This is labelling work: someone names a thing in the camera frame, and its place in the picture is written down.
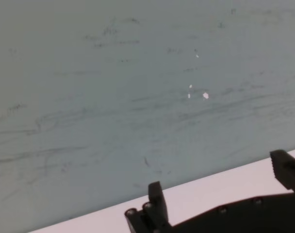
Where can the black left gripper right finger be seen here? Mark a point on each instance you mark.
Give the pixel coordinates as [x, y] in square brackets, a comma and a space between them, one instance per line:
[285, 170]

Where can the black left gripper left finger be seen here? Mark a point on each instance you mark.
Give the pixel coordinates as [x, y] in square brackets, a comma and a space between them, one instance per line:
[157, 208]

